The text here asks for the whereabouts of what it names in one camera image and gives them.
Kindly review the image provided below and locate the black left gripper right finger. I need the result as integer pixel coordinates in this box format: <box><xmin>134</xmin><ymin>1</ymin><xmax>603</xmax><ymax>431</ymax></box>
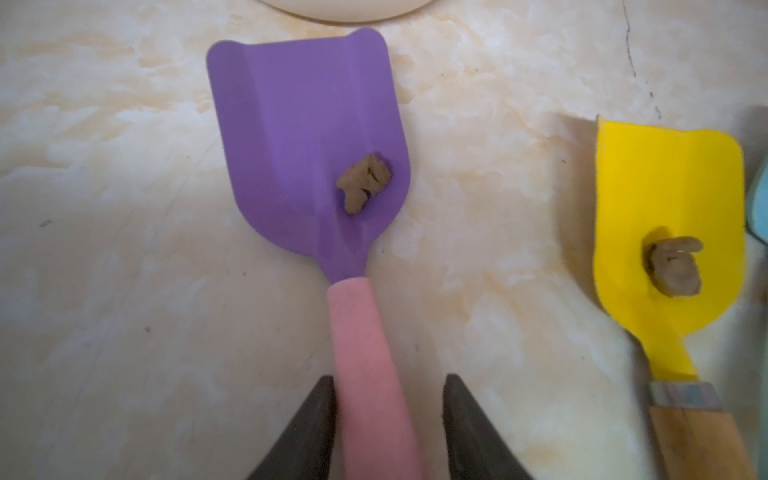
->
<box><xmin>442</xmin><ymin>373</ymin><xmax>533</xmax><ymax>480</ymax></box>

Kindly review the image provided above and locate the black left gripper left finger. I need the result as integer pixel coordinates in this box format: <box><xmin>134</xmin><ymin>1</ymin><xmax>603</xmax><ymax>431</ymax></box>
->
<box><xmin>247</xmin><ymin>375</ymin><xmax>337</xmax><ymax>480</ymax></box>

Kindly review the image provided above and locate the purple square trowel pink handle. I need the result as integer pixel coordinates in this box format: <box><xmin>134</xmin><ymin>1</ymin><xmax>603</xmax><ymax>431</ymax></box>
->
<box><xmin>206</xmin><ymin>28</ymin><xmax>425</xmax><ymax>479</ymax></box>

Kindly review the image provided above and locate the soil lump on yellow trowel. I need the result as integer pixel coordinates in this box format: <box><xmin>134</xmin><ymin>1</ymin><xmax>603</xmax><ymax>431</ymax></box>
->
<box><xmin>645</xmin><ymin>236</ymin><xmax>704</xmax><ymax>298</ymax></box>

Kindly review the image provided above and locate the soil lump on purple trowel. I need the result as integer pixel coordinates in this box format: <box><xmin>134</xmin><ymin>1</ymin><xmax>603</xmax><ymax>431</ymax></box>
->
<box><xmin>336</xmin><ymin>153</ymin><xmax>392</xmax><ymax>215</ymax></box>

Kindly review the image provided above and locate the light blue hand trowel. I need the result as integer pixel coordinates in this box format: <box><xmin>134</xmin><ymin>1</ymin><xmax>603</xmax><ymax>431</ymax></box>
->
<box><xmin>746</xmin><ymin>157</ymin><xmax>768</xmax><ymax>244</ymax></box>

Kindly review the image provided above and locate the beige plastic bucket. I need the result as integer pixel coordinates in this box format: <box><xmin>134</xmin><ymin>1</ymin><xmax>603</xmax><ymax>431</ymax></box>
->
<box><xmin>263</xmin><ymin>0</ymin><xmax>431</xmax><ymax>23</ymax></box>

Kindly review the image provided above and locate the yellow trowel wooden handle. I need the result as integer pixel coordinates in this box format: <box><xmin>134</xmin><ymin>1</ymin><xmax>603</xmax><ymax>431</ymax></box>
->
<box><xmin>593</xmin><ymin>119</ymin><xmax>757</xmax><ymax>479</ymax></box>

